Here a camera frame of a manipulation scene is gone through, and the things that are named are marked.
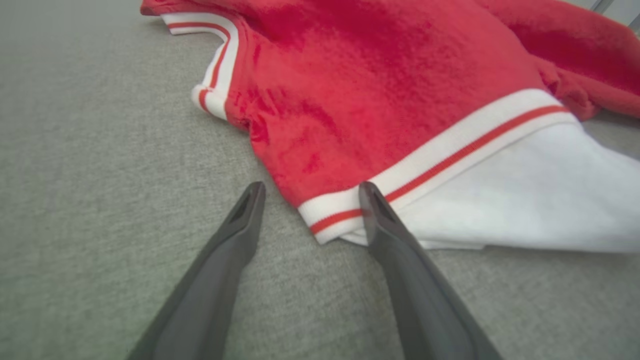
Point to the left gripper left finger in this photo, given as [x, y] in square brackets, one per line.
[210, 300]

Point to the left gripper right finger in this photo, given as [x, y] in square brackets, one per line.
[425, 310]

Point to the red jersey shirt white sleeves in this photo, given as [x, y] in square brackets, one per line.
[375, 100]

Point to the grey fabric sofa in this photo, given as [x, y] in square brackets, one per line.
[75, 150]

